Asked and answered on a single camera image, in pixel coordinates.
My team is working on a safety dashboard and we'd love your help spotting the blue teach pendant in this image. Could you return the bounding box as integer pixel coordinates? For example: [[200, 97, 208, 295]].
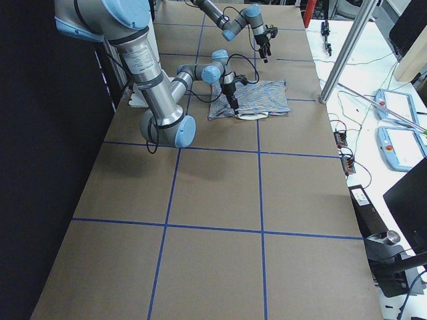
[[376, 127, 426, 172], [374, 89, 419, 127]]

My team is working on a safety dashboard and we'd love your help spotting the upper small circuit board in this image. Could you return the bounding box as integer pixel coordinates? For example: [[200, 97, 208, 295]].
[[334, 131, 348, 149]]

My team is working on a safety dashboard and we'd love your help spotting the lower blue teach pendant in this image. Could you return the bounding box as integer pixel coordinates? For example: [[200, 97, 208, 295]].
[[376, 127, 426, 172]]

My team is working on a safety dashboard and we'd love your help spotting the red cylinder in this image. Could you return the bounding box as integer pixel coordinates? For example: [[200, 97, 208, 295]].
[[303, 0, 317, 28]]

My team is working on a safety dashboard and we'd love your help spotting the metal rod green tip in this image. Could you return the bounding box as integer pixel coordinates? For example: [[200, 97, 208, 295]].
[[338, 83, 426, 135]]

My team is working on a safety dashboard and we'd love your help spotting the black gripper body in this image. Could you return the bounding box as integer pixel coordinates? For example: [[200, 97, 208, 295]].
[[256, 34, 271, 63], [222, 82, 239, 110]]

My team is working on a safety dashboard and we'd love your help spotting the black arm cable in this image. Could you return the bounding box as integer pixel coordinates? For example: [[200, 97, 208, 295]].
[[145, 54, 260, 155], [221, 5, 264, 51]]

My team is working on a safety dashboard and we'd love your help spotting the white camera pole base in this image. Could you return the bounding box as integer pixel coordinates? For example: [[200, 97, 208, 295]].
[[126, 13, 161, 109]]

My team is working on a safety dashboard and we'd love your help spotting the small circuit board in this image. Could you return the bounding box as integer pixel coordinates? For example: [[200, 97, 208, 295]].
[[334, 131, 348, 149], [340, 155, 356, 176]]

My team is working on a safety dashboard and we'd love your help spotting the lower small circuit board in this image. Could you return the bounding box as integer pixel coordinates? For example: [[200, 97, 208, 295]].
[[340, 155, 356, 176]]

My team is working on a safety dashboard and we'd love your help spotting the black monitor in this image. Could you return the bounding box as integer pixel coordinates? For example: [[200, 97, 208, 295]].
[[383, 159, 427, 253]]

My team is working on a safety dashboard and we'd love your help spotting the black box with label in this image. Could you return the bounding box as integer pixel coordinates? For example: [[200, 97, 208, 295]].
[[348, 185, 386, 238]]

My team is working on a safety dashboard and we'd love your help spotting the upper blue teach pendant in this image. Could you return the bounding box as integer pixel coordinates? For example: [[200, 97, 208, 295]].
[[374, 89, 419, 127]]

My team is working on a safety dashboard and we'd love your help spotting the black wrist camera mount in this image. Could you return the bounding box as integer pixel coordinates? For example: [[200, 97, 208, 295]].
[[264, 25, 278, 39], [234, 75, 249, 85]]

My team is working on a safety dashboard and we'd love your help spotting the aluminium frame post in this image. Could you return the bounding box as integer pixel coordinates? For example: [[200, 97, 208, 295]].
[[319, 0, 377, 104]]

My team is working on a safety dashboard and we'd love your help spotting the black stand with metal knob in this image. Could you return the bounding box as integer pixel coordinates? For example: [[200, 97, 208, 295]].
[[364, 235, 426, 298]]

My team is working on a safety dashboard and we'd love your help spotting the striped polo shirt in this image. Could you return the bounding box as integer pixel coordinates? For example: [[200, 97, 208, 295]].
[[207, 80, 292, 120]]

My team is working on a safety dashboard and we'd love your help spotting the black selfie stick tool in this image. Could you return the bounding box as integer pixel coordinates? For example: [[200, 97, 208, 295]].
[[321, 19, 332, 57]]

